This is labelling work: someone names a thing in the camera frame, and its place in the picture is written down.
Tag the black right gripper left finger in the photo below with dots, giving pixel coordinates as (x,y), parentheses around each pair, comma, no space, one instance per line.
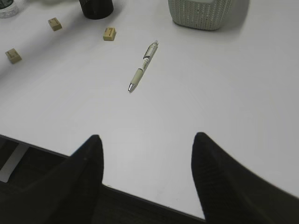
(68,194)

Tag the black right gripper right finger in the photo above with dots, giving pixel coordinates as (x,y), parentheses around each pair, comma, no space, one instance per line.
(229,193)

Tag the yellow eraser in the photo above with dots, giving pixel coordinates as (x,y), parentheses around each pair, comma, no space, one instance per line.
(13,56)
(109,34)
(55,24)

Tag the beige white pen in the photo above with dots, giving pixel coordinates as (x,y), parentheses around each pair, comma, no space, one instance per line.
(145,62)

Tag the clear water bottle green label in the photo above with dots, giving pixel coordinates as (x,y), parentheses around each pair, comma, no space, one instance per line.
(8,8)

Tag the pale green woven basket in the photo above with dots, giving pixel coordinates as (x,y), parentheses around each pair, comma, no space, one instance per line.
(209,15)

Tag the black mesh pen holder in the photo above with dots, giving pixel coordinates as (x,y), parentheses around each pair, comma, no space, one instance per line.
(96,9)

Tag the white table leg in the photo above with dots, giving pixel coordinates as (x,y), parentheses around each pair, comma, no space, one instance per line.
(12,162)

